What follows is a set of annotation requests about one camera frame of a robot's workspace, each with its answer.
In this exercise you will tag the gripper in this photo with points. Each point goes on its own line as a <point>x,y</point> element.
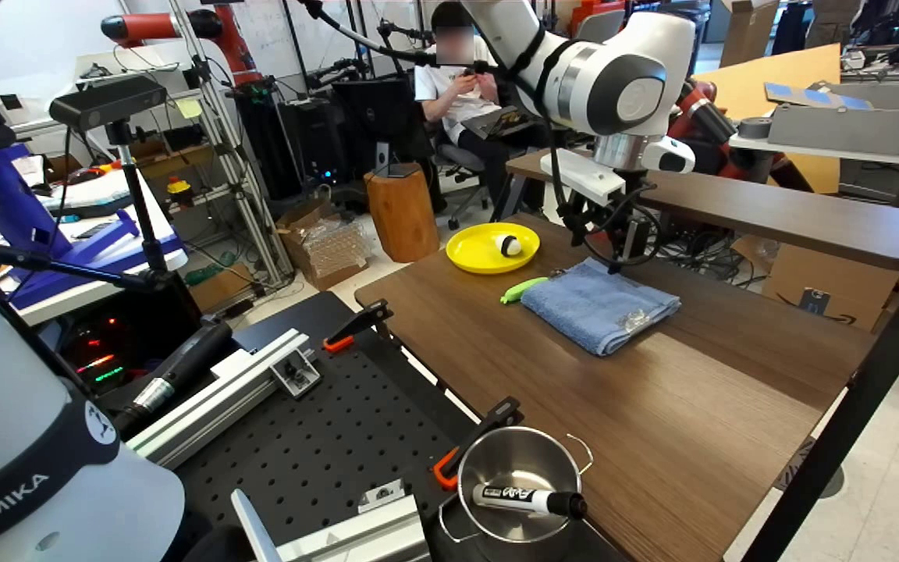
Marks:
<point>627,195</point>

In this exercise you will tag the red robot arm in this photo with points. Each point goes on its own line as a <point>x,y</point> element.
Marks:
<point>161,27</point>
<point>711,117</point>

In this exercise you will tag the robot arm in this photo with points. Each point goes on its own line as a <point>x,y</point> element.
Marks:
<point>621,70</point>

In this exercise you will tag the blue towel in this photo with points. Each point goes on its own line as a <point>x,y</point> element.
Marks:
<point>598,308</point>

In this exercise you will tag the clear plastic scrap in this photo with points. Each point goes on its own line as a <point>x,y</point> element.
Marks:
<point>635,318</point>

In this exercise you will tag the green plastic toy vegetable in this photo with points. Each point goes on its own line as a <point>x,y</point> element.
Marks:
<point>521,289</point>

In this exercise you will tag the small white black toy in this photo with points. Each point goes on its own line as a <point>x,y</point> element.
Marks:
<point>510,245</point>

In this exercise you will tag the yellow plate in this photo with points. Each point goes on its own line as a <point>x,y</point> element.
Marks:
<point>477,251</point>

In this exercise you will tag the brown wooden table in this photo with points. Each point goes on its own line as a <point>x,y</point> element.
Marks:
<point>793,218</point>

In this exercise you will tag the grey tape roll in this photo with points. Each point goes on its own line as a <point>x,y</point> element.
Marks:
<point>755,128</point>

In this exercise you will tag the laptop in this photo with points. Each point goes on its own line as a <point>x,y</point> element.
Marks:
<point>500,121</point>

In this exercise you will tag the office chair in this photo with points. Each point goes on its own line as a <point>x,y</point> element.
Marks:
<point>461,160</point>

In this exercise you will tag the large cardboard sheet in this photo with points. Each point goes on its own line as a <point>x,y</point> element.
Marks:
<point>762,78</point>

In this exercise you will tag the person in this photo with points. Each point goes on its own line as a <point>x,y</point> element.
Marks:
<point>457,94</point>

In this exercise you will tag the wooden stump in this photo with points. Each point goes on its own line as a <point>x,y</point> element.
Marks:
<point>401,215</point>

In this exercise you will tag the stack of cardboard boxes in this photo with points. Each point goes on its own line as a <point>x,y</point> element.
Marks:
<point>750,31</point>

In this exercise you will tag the grey box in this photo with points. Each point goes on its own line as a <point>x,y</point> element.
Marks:
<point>847,129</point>

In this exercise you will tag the black orange clamp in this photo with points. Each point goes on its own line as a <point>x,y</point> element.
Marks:
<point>360,320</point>
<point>481,437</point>

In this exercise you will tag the black marker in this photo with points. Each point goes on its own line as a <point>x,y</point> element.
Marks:
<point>524,500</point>

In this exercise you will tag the black monitor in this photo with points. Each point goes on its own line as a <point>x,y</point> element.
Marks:
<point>379,117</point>

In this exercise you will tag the cardboard box with bubble wrap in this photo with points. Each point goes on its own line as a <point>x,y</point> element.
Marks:
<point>325,246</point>

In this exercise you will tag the row of black computer towers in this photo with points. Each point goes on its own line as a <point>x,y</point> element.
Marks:
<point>293,144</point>

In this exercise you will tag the black computer with lights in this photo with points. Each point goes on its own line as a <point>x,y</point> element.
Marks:
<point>118,351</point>

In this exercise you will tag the white table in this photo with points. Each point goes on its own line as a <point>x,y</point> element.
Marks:
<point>90,293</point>

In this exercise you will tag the blue plastic machine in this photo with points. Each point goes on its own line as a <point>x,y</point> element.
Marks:
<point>8,203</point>

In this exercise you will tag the aluminium frame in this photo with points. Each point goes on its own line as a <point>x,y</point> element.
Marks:
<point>243,172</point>

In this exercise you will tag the aluminium profile rail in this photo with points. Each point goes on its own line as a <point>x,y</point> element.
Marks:
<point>356,535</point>
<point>219,398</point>

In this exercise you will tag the camera on mount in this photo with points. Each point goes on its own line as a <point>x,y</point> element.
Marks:
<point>106,101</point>

